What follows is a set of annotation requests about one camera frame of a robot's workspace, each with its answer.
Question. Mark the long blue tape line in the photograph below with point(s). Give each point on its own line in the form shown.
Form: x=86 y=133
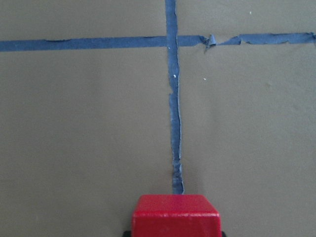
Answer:
x=175 y=115

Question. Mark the crossing blue tape line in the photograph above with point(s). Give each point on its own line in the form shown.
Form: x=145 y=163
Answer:
x=156 y=41

